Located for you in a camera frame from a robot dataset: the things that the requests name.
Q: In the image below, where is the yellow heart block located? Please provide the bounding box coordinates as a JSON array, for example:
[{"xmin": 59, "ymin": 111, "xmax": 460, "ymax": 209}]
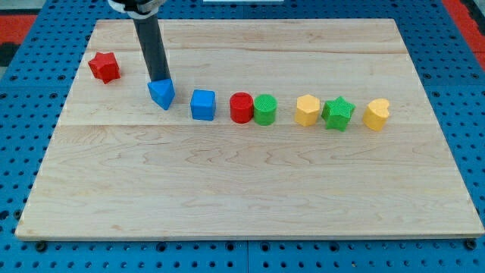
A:
[{"xmin": 362, "ymin": 98, "xmax": 390, "ymax": 131}]

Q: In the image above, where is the light wooden board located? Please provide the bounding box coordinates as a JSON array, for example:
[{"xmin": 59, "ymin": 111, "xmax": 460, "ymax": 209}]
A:
[{"xmin": 16, "ymin": 19, "xmax": 484, "ymax": 241}]

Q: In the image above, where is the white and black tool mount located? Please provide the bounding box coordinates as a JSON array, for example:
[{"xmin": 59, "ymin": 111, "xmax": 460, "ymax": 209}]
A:
[{"xmin": 108, "ymin": 0, "xmax": 166, "ymax": 20}]

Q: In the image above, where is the green cylinder block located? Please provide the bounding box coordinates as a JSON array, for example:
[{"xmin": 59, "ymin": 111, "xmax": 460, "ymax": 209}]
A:
[{"xmin": 254, "ymin": 94, "xmax": 277, "ymax": 126}]

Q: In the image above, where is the yellow hexagon block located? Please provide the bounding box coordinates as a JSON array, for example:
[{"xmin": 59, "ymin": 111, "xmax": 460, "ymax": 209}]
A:
[{"xmin": 294, "ymin": 94, "xmax": 321, "ymax": 127}]

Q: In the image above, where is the red star block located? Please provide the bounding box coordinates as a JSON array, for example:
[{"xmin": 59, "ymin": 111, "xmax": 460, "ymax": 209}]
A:
[{"xmin": 88, "ymin": 52, "xmax": 120, "ymax": 84}]

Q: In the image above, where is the blue triangle block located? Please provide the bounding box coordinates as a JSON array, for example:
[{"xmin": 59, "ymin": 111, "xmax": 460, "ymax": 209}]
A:
[{"xmin": 147, "ymin": 79, "xmax": 175, "ymax": 110}]

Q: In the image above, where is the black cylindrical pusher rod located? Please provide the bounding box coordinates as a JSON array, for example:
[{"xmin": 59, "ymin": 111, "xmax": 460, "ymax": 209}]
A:
[{"xmin": 133, "ymin": 15, "xmax": 171, "ymax": 81}]

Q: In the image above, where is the blue cube block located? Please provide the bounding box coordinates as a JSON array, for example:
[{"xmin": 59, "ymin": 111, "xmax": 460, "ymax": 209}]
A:
[{"xmin": 190, "ymin": 89, "xmax": 216, "ymax": 121}]

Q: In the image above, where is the red cylinder block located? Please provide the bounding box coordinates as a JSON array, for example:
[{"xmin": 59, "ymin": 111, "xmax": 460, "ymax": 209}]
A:
[{"xmin": 230, "ymin": 92, "xmax": 254, "ymax": 124}]

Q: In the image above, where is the green star block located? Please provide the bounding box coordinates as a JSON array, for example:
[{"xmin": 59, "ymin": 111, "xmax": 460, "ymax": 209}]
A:
[{"xmin": 321, "ymin": 96, "xmax": 355, "ymax": 131}]

